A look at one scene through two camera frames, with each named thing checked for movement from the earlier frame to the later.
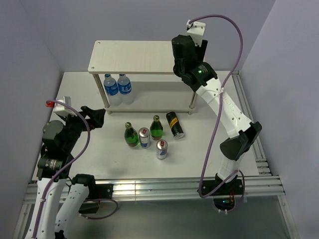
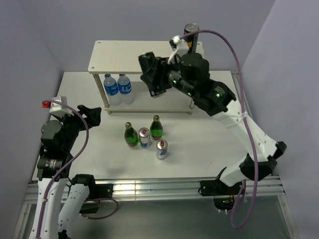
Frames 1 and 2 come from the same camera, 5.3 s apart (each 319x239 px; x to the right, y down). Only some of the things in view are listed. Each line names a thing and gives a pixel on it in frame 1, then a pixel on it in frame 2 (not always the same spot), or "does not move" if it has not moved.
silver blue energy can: x=162 y=149 does not move
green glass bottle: x=156 y=128 does not move
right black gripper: x=200 y=51 -> x=166 y=67
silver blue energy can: x=144 y=137 does not move
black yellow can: x=175 y=125 -> x=155 y=80
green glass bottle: x=131 y=135 does not move
